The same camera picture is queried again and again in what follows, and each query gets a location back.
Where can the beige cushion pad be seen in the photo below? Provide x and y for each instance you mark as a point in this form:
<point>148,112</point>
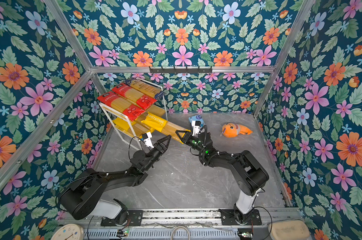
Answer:
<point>289,230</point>

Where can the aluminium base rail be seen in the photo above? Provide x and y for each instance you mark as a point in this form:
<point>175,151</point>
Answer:
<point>184,224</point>

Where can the white frame wooden shelf rack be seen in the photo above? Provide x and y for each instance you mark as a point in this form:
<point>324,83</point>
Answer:
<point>159,109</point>

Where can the light blue tissue pack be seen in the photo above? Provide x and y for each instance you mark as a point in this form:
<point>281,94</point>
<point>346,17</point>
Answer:
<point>197,119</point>

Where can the black wall hook rail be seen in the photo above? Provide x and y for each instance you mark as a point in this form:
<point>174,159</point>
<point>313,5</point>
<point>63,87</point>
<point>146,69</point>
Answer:
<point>180,70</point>

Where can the orange plush fish toy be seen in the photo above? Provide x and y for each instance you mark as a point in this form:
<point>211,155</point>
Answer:
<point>232,130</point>

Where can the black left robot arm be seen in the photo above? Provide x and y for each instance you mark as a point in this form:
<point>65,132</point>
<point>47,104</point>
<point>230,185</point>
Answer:
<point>82,197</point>

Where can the red spaghetti pack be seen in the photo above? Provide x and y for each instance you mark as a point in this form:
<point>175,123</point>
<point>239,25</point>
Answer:
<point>121,105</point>
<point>140,99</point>

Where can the white round clock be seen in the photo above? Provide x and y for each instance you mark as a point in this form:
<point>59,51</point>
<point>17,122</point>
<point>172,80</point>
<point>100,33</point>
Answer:
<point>69,232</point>

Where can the blue gold spaghetti pack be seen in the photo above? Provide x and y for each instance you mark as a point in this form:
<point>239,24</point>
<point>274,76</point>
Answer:
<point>147,89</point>

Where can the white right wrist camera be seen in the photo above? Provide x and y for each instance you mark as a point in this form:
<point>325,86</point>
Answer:
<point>196,125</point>

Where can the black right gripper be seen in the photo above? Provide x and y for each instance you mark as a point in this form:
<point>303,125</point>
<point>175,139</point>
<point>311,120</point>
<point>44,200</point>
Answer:
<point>188,139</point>

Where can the yellow Pastatime spaghetti pack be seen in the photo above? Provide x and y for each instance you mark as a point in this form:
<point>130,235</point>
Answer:
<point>132,129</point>

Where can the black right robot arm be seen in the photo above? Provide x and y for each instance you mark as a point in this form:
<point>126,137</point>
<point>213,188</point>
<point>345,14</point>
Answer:
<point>248,173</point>

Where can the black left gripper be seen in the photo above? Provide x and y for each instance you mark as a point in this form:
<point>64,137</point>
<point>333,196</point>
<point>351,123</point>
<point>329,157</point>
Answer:
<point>159,147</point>

